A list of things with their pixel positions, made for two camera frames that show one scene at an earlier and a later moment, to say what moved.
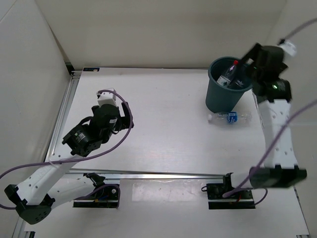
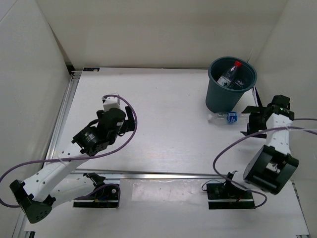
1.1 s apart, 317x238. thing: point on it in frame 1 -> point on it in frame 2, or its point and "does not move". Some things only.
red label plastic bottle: [225, 79] does not move
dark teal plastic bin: [220, 98] does not move
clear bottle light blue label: [230, 117] does not move
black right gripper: [251, 53] -> [254, 111]
